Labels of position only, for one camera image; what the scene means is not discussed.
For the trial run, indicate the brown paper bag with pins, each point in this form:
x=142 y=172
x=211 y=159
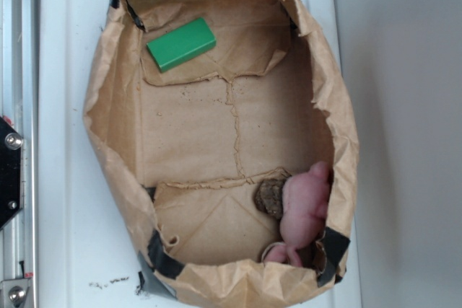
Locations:
x=171 y=146

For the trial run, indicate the aluminium frame rail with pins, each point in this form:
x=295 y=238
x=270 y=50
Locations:
x=19 y=104

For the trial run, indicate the pink plush toy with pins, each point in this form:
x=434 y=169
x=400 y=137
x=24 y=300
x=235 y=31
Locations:
x=305 y=205

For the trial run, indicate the silver corner bracket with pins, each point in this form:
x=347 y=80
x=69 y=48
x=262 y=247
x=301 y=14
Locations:
x=14 y=292

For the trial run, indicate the brown fuzzy ball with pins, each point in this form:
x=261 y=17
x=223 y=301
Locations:
x=268 y=197

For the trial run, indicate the green rectangular block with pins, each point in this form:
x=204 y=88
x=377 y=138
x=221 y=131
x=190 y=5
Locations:
x=182 y=44

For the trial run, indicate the white tray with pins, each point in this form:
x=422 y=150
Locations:
x=85 y=256

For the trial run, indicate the black metal bracket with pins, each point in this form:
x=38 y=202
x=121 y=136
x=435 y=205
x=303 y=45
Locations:
x=11 y=172

